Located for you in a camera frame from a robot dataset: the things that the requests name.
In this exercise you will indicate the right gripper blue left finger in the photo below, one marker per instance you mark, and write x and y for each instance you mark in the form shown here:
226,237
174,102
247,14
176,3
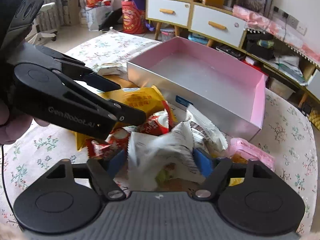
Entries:
103,172

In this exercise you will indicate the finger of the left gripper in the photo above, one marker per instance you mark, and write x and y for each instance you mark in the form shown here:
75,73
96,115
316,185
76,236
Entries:
125,114
94,82

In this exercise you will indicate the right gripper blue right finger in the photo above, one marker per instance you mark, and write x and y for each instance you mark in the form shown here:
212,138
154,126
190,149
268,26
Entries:
214,170

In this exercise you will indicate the yellow snack bag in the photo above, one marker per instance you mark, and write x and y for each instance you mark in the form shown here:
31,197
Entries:
147,99

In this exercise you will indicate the red snack packet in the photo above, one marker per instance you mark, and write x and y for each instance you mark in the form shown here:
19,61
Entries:
115,142
156,124

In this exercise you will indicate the pink cracker pack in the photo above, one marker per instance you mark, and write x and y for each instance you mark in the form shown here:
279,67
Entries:
247,151

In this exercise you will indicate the left hand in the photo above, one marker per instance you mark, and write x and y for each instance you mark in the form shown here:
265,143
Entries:
14,125

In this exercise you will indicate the white nut snack packet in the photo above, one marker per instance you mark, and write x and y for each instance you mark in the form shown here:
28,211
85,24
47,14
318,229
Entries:
205,134

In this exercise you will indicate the white plastic shopping bag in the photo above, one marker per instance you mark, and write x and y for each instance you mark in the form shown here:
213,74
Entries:
96,16

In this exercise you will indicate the red gift bag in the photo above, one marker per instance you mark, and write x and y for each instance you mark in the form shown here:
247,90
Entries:
133,18

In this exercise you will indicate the pink cardboard box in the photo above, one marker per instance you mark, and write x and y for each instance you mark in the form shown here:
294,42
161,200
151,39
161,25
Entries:
230,93

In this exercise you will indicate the floral tablecloth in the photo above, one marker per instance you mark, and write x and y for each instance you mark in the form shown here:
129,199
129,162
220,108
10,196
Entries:
286,134

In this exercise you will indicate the white drawer cabinet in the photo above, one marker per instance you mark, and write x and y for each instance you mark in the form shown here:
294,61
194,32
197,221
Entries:
215,23

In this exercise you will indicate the pink cloth cover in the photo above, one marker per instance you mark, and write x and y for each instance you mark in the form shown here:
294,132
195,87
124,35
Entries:
257,21

